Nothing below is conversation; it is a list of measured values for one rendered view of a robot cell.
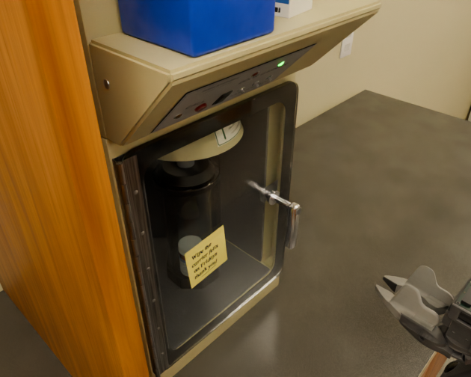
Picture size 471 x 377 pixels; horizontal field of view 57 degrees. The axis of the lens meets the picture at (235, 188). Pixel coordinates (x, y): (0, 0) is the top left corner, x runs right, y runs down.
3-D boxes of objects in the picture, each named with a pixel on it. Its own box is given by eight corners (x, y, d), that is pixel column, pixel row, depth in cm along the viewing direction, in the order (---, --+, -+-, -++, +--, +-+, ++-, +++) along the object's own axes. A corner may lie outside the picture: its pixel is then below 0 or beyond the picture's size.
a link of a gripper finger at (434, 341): (410, 298, 60) (478, 332, 55) (407, 307, 61) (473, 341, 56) (397, 320, 57) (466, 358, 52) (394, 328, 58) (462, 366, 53)
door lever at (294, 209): (275, 231, 77) (265, 238, 75) (278, 187, 71) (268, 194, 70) (300, 245, 74) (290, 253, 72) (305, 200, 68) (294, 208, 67)
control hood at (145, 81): (104, 140, 44) (84, 40, 38) (297, 60, 63) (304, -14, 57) (177, 185, 38) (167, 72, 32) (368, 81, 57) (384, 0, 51)
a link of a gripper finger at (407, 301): (383, 261, 60) (452, 295, 55) (374, 290, 63) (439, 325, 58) (373, 274, 58) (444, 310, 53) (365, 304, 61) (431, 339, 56)
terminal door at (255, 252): (156, 372, 69) (117, 155, 46) (279, 271, 87) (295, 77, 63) (160, 375, 68) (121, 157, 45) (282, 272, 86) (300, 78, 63)
